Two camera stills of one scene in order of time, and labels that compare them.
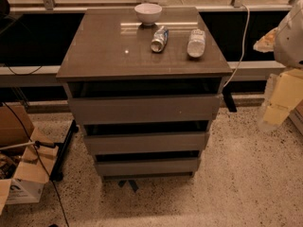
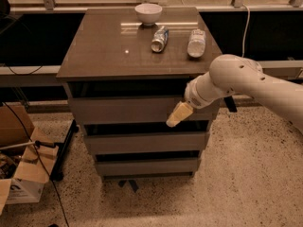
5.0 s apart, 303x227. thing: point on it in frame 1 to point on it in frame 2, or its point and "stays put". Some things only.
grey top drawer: x=84 y=110 stays put
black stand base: x=57 y=174 stays put
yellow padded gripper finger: x=287 y=96 to x=179 y=113
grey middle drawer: x=147 y=142 stays put
